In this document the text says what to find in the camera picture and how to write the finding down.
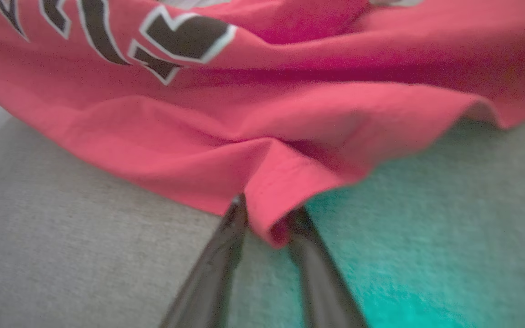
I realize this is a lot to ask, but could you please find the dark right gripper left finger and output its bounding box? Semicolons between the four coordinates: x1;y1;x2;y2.
160;194;248;328

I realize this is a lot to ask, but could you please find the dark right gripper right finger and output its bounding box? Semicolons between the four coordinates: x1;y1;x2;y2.
287;207;368;328

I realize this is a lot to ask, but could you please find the red white printed jersey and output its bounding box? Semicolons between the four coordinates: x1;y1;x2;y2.
0;0;525;249

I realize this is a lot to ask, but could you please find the wide grey fabric sofa seat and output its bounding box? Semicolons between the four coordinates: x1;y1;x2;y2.
0;98;525;328

